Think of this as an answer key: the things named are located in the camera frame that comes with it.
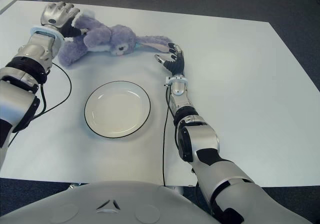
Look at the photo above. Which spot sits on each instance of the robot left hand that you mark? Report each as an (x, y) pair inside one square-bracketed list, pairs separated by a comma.
[(56, 15)]

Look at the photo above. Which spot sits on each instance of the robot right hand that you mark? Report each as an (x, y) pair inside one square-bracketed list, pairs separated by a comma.
[(176, 64)]

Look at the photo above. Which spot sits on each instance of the purple plush bunny doll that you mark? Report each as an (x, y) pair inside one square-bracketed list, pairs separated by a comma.
[(97, 34)]

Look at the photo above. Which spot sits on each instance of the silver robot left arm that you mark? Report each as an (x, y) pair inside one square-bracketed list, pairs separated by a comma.
[(22, 89)]

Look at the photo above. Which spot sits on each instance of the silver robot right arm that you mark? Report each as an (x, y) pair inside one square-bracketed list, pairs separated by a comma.
[(205, 139)]

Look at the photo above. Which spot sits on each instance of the white plate black rim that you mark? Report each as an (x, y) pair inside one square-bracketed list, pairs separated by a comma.
[(117, 109)]

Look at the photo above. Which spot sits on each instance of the grey robot torso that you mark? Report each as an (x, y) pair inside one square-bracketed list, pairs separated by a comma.
[(112, 204)]

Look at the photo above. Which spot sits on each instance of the metal table clamp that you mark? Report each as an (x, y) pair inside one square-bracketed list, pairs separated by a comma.
[(74, 186)]

